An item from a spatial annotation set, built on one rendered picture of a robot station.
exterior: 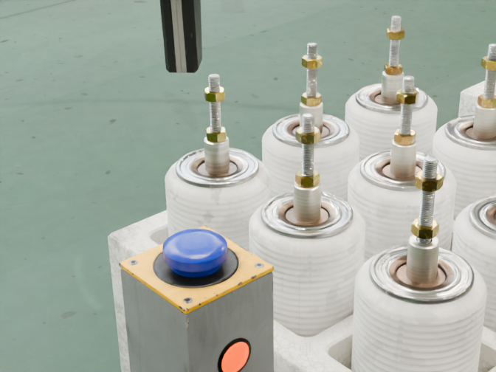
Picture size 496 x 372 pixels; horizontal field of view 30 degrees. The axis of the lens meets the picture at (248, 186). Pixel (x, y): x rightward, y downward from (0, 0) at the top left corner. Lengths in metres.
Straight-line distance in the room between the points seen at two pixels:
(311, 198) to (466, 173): 0.20
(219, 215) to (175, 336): 0.26
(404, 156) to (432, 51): 1.08
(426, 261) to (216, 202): 0.21
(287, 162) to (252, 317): 0.32
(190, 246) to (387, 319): 0.17
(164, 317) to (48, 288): 0.59
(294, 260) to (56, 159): 0.79
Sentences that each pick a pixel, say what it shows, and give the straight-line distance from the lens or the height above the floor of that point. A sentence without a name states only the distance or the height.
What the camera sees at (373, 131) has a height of 0.23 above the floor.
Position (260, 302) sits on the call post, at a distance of 0.58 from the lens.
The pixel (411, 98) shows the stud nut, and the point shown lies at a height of 0.32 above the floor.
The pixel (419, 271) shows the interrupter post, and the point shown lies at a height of 0.26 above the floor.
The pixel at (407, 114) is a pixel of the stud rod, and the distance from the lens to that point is 0.81.
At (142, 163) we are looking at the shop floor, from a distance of 1.42.
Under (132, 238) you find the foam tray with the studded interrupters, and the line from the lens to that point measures 0.88.
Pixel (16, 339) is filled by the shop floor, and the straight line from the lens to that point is 1.07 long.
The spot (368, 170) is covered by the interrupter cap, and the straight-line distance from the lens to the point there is 0.83.
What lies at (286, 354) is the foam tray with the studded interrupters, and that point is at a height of 0.18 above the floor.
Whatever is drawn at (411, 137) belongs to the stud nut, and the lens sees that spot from 0.81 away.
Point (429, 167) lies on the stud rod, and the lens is 0.64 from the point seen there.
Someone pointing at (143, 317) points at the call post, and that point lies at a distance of 0.59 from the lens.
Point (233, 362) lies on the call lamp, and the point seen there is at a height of 0.26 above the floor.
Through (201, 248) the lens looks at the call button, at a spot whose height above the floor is 0.33.
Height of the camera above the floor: 0.63
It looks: 28 degrees down
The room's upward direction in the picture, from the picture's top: 1 degrees counter-clockwise
